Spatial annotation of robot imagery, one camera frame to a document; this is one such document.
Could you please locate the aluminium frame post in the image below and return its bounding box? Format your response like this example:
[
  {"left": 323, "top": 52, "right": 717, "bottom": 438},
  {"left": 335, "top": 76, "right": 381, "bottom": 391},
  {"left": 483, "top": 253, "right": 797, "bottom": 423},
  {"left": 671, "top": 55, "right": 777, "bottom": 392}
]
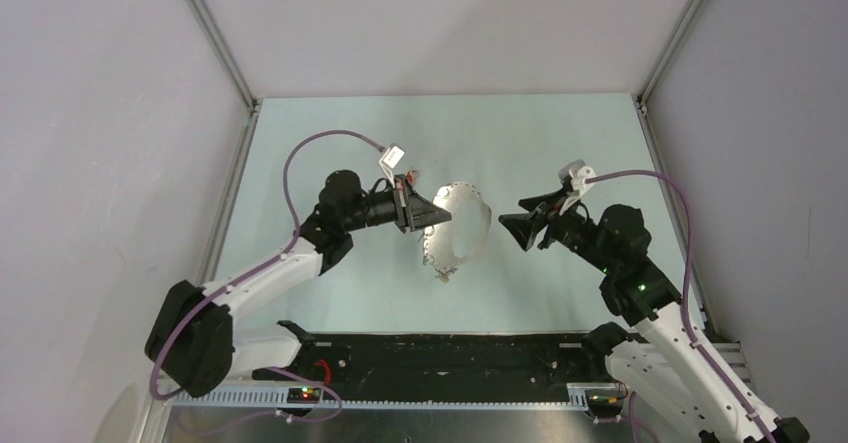
[
  {"left": 165, "top": 0, "right": 260, "bottom": 115},
  {"left": 634, "top": 0, "right": 710, "bottom": 115}
]

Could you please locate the right electronics board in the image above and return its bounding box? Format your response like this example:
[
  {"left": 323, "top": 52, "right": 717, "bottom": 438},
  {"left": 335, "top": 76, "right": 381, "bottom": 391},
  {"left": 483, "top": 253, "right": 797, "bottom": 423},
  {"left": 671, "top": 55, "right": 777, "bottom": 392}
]
[{"left": 586, "top": 394, "right": 627, "bottom": 422}]

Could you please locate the large metal keyring plate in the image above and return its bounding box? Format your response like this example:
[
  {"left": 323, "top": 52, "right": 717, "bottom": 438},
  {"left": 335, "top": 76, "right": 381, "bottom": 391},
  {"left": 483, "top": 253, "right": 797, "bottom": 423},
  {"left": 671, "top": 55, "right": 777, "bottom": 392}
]
[{"left": 422, "top": 181, "right": 492, "bottom": 283}]

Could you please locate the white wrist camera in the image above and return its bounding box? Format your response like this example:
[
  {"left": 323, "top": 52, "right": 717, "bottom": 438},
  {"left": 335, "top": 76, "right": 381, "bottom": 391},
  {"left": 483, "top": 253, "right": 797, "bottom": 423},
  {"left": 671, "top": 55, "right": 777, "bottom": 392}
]
[
  {"left": 378, "top": 143, "right": 405, "bottom": 181},
  {"left": 558, "top": 159, "right": 596, "bottom": 215}
]

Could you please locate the left aluminium frame post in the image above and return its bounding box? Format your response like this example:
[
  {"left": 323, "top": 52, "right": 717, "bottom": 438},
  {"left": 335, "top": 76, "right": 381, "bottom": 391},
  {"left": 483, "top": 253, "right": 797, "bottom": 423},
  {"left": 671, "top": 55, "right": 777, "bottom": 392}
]
[{"left": 165, "top": 0, "right": 260, "bottom": 115}]

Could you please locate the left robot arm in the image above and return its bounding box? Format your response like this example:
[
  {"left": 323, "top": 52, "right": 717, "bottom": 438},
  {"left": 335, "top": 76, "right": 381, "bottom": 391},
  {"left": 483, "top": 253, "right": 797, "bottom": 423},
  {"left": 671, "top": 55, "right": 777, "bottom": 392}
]
[{"left": 144, "top": 170, "right": 452, "bottom": 397}]

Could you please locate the purple cable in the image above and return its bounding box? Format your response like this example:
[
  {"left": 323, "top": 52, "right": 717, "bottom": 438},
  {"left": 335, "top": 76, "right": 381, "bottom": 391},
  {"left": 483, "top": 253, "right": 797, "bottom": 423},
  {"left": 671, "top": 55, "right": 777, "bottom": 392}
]
[
  {"left": 586, "top": 170, "right": 776, "bottom": 443},
  {"left": 148, "top": 129, "right": 387, "bottom": 423}
]

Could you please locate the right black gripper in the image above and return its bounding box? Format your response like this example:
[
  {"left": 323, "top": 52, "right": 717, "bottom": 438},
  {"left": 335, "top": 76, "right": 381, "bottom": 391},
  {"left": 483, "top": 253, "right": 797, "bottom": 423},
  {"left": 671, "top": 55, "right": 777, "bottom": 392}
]
[{"left": 497, "top": 186, "right": 616, "bottom": 274}]

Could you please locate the left electronics board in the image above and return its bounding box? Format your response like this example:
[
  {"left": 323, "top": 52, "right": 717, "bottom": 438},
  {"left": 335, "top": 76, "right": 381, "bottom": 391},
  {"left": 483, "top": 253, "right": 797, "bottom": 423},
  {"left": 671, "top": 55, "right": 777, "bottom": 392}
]
[{"left": 286, "top": 386, "right": 323, "bottom": 404}]

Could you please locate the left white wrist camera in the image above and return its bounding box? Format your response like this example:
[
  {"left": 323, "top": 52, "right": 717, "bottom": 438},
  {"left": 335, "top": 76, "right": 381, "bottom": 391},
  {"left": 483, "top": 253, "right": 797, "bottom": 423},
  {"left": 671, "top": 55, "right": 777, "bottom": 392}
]
[{"left": 378, "top": 143, "right": 405, "bottom": 181}]

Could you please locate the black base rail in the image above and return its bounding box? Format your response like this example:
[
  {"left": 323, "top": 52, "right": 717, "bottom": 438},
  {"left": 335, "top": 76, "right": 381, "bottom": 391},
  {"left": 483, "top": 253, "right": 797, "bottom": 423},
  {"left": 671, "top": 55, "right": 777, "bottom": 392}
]
[{"left": 286, "top": 333, "right": 629, "bottom": 402}]

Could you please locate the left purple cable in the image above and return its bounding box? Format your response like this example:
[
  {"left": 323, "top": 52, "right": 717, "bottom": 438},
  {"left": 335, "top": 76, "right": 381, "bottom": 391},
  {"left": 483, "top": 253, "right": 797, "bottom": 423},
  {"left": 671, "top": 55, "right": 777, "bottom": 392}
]
[{"left": 148, "top": 129, "right": 387, "bottom": 423}]

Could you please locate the right aluminium frame post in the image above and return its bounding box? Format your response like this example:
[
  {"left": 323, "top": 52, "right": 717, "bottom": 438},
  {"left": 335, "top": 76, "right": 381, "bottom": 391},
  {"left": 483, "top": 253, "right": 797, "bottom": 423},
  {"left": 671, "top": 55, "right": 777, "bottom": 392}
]
[{"left": 634, "top": 0, "right": 710, "bottom": 115}]

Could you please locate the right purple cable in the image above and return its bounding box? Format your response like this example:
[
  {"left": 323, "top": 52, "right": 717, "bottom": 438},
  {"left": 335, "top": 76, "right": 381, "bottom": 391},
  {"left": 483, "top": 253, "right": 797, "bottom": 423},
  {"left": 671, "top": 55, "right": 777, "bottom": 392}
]
[{"left": 586, "top": 170, "right": 776, "bottom": 443}]

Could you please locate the electronics board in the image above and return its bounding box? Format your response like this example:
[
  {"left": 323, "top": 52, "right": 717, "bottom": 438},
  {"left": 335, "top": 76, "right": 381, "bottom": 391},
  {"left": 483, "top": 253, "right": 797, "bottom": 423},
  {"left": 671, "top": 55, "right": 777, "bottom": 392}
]
[
  {"left": 286, "top": 386, "right": 323, "bottom": 404},
  {"left": 586, "top": 394, "right": 627, "bottom": 422}
]

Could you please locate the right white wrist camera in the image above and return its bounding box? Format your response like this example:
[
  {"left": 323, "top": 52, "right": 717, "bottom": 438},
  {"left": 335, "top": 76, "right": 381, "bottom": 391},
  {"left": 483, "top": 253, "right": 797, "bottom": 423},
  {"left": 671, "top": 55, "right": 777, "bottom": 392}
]
[{"left": 558, "top": 159, "right": 596, "bottom": 215}]

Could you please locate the grey cable duct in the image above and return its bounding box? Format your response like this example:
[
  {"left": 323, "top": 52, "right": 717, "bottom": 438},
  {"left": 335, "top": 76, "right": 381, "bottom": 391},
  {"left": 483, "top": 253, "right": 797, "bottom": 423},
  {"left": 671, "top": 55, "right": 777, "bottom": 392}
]
[{"left": 171, "top": 385, "right": 588, "bottom": 411}]

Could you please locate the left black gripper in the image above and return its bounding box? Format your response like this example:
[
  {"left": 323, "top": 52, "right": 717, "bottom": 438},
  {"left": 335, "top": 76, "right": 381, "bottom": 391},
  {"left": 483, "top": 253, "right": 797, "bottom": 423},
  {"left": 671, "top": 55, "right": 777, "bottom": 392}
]
[{"left": 342, "top": 174, "right": 450, "bottom": 233}]

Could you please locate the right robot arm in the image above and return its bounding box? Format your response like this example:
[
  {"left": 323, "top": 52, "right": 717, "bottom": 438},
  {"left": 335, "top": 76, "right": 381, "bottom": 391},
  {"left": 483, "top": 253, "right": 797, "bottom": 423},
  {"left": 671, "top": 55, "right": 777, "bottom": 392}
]
[{"left": 498, "top": 190, "right": 810, "bottom": 442}]

